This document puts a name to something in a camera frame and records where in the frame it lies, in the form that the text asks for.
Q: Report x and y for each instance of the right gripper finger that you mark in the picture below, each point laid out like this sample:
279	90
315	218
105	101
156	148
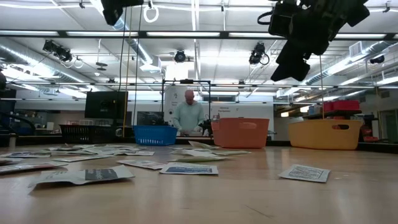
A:
283	62
300	68

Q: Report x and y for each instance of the green striped white packet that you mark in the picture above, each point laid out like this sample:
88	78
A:
199	144
233	152
71	152

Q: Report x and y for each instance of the white packet blue print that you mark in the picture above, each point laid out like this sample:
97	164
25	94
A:
189	170
104	151
25	154

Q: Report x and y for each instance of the small black robot arm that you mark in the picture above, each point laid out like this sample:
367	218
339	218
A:
206	126

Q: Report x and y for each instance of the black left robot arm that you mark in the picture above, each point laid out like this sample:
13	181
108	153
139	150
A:
2	81

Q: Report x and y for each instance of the black crossbar with lights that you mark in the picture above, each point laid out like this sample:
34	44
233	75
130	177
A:
141	34

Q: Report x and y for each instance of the red storage boxes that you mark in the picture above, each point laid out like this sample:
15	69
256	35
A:
345	105

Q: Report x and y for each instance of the yellow plastic bin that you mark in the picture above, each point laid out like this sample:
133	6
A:
323	137

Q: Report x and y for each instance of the orange plastic bin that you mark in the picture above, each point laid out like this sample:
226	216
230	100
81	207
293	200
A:
239	133

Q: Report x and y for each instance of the black monitor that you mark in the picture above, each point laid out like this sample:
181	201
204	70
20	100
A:
105	105

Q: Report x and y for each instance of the white packet dark print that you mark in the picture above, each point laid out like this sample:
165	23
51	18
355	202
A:
93	175
192	152
7	161
66	148
140	153
306	173

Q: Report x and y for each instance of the person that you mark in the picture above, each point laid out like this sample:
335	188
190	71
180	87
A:
188	116

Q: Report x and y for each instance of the black mesh basket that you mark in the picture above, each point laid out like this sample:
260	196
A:
87	134

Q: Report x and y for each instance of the blue plastic bin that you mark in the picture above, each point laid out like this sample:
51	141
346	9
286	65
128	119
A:
155	135

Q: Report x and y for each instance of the white packet red square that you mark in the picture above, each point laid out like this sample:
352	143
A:
77	158
143	164
28	167

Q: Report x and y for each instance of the black overhead camera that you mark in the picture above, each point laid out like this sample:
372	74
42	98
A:
377	59
257	53
57	49
180	56

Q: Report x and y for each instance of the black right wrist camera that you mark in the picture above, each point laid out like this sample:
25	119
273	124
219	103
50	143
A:
283	20

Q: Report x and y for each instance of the silver ceiling air duct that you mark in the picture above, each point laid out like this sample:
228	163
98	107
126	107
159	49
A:
140	49
342	65

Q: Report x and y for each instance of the wall shelf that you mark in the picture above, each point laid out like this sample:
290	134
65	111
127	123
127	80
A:
332	112

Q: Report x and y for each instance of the black frame stand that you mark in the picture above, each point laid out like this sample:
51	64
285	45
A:
186	81

